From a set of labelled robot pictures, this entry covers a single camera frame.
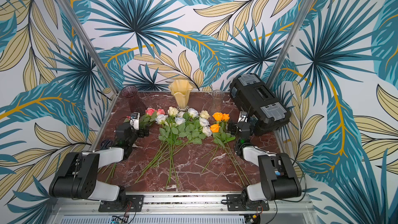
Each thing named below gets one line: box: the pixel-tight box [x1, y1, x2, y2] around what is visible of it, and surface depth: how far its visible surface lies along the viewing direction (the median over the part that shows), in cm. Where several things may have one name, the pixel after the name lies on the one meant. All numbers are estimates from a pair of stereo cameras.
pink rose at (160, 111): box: [156, 108, 166, 117], surface depth 105 cm
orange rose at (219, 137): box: [201, 123, 227, 174], surface depth 95 cm
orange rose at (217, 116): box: [211, 112, 223, 122], surface depth 102 cm
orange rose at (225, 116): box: [221, 113, 231, 122], surface depth 102 cm
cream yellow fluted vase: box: [168, 78, 194, 112], surface depth 99 cm
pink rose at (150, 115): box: [139, 106, 157, 129], surface depth 105 cm
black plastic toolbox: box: [229, 73, 292, 136], surface depth 97 cm
